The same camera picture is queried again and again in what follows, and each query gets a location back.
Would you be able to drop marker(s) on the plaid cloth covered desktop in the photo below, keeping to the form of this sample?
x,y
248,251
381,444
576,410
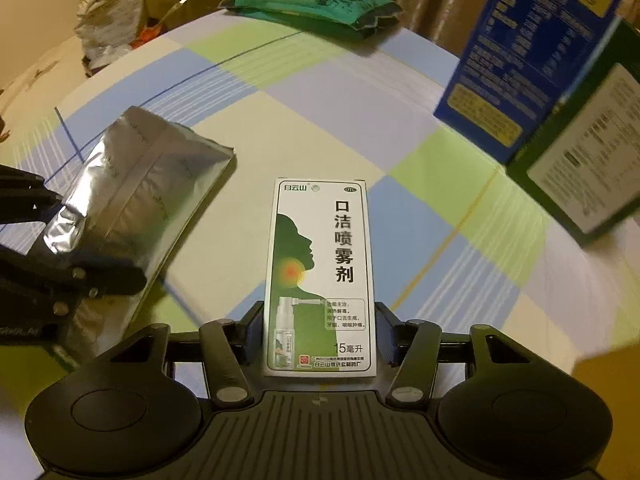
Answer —
x,y
350,110

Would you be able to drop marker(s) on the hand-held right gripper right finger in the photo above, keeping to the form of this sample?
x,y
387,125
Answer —
x,y
387,340

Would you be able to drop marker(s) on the tall green carton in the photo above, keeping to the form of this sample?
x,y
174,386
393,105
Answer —
x,y
575,185

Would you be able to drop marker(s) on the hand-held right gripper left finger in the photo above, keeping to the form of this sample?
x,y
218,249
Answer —
x,y
252,332

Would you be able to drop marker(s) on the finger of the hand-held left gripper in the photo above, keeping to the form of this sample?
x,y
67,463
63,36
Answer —
x,y
100,275
25,190

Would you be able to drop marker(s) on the metal spoon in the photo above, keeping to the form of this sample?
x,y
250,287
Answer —
x,y
172,10

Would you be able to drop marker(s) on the small orange object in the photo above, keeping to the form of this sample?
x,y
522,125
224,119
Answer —
x,y
147,35

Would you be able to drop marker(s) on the tall blue carton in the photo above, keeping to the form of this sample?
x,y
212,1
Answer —
x,y
525,60

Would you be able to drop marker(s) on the silver foil pouch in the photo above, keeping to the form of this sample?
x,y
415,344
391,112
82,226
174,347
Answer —
x,y
140,170

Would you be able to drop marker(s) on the green and white spray box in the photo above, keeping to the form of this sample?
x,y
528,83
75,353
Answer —
x,y
320,240

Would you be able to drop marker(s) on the green foil packet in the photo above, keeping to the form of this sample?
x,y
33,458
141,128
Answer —
x,y
310,2

